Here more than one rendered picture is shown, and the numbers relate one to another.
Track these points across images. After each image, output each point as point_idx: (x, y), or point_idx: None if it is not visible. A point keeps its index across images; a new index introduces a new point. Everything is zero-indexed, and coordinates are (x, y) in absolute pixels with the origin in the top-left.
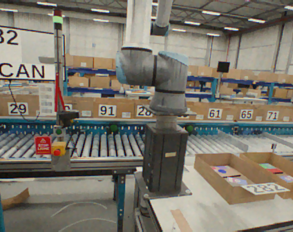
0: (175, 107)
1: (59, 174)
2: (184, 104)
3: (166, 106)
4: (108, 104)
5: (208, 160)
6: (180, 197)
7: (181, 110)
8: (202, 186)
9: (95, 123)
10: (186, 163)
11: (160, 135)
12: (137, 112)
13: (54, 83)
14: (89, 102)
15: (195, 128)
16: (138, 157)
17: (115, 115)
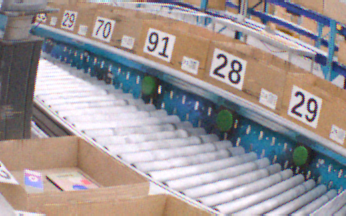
0: (4, 2)
1: None
2: (14, 0)
3: (2, 1)
4: (163, 31)
5: (99, 169)
6: None
7: (7, 6)
8: None
9: (125, 63)
10: None
11: None
12: (212, 66)
13: None
14: (137, 21)
15: (320, 161)
16: (64, 123)
17: (169, 59)
